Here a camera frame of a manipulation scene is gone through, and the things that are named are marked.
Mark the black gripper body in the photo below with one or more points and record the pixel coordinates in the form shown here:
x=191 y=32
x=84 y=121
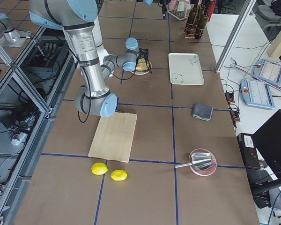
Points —
x=144 y=54

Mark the bread slice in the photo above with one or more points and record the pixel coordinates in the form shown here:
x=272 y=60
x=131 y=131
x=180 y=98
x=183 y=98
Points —
x=142 y=65

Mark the white round plate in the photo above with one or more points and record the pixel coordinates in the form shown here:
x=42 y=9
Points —
x=143 y=73

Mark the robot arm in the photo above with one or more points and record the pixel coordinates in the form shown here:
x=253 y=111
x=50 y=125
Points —
x=78 y=19
x=9 y=36

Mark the cream bear serving tray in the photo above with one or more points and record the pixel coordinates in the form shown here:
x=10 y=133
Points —
x=185 y=69

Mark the dark green wine bottle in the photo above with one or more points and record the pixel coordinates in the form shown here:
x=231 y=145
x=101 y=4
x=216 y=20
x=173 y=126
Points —
x=193 y=12

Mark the grey folded cloth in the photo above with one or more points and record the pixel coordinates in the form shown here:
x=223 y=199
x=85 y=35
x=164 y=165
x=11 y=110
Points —
x=202 y=112

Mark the wooden cutting board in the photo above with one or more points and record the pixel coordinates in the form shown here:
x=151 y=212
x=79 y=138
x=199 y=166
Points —
x=114 y=137

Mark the blue teach pendant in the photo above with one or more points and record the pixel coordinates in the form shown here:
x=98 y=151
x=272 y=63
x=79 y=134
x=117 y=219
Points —
x=256 y=93
x=268 y=71

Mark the metal scoop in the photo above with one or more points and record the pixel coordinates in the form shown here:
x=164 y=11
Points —
x=199 y=161

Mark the yellow lemon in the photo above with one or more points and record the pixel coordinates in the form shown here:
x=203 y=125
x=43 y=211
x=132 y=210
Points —
x=99 y=168
x=119 y=175

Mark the pink bowl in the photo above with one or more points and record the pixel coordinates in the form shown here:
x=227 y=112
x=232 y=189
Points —
x=208 y=171

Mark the black computer box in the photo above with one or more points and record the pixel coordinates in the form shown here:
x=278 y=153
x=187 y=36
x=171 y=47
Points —
x=248 y=151

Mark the black monitor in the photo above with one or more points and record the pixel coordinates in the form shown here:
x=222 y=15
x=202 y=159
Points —
x=267 y=139

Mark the copper wire bottle rack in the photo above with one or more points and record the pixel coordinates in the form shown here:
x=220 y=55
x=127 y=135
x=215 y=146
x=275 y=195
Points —
x=191 y=31

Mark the aluminium camera post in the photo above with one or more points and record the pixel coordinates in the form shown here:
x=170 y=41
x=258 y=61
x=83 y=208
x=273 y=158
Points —
x=248 y=5

